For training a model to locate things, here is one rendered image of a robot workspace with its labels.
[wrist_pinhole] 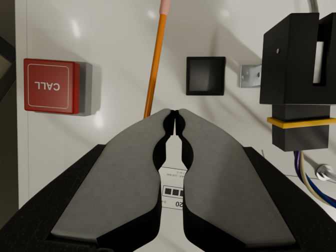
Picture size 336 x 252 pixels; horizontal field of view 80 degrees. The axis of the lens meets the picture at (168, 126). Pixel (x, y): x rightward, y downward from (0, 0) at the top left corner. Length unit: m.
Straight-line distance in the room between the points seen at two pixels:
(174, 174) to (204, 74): 0.12
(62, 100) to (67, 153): 0.07
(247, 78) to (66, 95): 0.18
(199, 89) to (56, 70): 0.14
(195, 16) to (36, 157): 0.24
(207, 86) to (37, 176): 0.22
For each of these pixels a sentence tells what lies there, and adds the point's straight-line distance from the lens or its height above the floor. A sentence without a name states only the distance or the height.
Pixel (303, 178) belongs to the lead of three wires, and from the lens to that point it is 0.19.
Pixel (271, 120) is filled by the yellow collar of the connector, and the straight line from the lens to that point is 0.17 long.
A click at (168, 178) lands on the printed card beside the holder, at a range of 0.24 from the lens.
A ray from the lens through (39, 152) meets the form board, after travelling 0.28.
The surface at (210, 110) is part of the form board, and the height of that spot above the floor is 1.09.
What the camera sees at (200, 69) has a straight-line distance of 0.22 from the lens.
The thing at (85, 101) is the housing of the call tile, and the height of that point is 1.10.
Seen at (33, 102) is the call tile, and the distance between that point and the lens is 0.23.
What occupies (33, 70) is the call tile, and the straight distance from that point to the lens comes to 0.23.
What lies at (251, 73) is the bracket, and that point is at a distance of 0.24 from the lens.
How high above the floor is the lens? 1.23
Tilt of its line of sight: 33 degrees down
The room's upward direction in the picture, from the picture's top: 174 degrees counter-clockwise
